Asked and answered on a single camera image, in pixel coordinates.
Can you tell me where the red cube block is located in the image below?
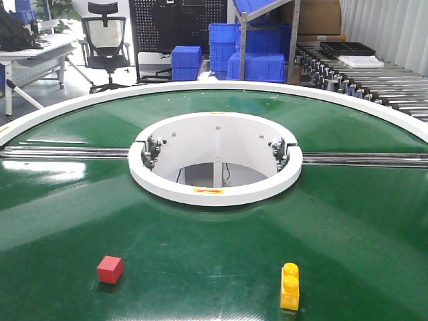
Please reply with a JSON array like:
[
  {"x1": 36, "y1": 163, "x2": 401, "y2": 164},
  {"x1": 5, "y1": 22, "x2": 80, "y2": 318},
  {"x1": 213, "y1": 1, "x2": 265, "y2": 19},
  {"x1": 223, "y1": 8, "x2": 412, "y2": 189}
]
[{"x1": 97, "y1": 255, "x2": 124, "y2": 284}]

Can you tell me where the yellow two-stud brick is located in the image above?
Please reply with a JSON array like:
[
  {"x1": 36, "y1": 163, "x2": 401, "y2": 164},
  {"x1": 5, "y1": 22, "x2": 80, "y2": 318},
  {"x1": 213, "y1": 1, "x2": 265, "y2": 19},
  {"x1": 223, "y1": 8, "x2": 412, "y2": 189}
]
[{"x1": 280, "y1": 262, "x2": 300, "y2": 311}]

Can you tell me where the blue crate stack left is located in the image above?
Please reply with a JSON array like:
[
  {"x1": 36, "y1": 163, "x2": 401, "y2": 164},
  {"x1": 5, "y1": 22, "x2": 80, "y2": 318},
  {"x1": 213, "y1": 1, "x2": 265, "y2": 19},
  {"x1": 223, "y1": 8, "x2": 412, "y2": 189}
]
[{"x1": 171, "y1": 46, "x2": 203, "y2": 82}]

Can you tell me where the blue crate stack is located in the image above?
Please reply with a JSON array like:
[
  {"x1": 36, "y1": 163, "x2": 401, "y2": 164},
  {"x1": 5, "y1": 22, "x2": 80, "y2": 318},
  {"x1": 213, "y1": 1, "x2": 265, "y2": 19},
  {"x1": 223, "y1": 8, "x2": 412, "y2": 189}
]
[
  {"x1": 209, "y1": 23, "x2": 242, "y2": 80},
  {"x1": 171, "y1": 46, "x2": 203, "y2": 82}
]

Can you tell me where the blue crate front right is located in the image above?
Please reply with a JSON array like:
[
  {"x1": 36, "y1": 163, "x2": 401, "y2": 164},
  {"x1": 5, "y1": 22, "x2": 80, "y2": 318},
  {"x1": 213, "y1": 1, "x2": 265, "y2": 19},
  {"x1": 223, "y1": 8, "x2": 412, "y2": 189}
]
[{"x1": 227, "y1": 53, "x2": 286, "y2": 83}]

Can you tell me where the blue crate stack middle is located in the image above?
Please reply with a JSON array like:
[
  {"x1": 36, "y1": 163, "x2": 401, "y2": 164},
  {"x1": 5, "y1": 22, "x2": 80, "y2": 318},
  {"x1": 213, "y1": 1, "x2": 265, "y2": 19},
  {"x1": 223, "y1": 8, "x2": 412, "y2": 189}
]
[{"x1": 209, "y1": 23, "x2": 242, "y2": 80}]

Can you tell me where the metal shelf rack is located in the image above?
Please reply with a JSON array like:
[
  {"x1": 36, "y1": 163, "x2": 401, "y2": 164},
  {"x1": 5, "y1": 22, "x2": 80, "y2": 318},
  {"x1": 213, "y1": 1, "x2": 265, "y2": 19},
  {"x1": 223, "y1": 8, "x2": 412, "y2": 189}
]
[{"x1": 231, "y1": 0, "x2": 302, "y2": 84}]

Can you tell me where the black perforated panel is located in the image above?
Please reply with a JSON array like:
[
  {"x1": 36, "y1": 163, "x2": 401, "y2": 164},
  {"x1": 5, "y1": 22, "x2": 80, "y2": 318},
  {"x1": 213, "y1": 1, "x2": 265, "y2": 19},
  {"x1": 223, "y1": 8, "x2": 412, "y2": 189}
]
[{"x1": 128, "y1": 0, "x2": 227, "y2": 83}]

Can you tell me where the black mesh office chair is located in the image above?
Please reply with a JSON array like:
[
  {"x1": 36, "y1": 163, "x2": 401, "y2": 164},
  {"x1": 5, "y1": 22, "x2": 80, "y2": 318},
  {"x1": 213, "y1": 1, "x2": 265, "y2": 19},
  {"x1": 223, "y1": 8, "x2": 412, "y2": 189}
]
[{"x1": 81, "y1": 2, "x2": 130, "y2": 94}]

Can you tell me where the black tray on rollers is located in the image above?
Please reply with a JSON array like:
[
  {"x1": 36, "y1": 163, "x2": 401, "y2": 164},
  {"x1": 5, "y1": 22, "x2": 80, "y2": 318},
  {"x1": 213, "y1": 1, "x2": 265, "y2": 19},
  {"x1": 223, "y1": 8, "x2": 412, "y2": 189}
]
[{"x1": 320, "y1": 41, "x2": 376, "y2": 56}]

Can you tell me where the white tray on rollers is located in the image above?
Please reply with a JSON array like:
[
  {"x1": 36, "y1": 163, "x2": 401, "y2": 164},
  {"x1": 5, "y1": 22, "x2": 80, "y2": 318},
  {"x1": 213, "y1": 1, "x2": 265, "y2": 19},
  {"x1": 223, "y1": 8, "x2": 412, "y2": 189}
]
[{"x1": 338, "y1": 56, "x2": 385, "y2": 68}]

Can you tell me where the white outer conveyor rim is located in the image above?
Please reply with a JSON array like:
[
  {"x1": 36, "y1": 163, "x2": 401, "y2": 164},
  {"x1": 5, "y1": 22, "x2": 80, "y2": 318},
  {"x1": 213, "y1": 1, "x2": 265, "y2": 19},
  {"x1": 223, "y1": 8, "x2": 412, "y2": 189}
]
[{"x1": 1, "y1": 81, "x2": 427, "y2": 152}]

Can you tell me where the metal roller conveyor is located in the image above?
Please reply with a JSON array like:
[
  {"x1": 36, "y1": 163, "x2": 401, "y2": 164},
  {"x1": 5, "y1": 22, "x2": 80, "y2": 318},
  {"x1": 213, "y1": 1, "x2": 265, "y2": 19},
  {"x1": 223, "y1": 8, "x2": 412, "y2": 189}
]
[{"x1": 296, "y1": 41, "x2": 427, "y2": 122}]

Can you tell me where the white office desk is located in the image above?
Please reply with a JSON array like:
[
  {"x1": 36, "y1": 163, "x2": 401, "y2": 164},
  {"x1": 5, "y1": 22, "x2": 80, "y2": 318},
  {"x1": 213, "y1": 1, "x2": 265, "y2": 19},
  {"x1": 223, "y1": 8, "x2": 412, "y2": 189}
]
[{"x1": 1, "y1": 34, "x2": 89, "y2": 124}]

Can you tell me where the black backpack on desk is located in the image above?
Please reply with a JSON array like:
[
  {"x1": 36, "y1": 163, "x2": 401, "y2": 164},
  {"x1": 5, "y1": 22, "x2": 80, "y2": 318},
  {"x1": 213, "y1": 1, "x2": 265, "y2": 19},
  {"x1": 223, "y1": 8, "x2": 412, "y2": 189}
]
[{"x1": 1, "y1": 6, "x2": 37, "y2": 52}]

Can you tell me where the white inner conveyor ring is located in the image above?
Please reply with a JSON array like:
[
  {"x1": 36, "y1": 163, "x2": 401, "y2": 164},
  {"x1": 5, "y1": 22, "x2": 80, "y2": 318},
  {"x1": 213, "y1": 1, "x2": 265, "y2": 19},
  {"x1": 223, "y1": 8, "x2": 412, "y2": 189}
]
[{"x1": 128, "y1": 111, "x2": 304, "y2": 207}]

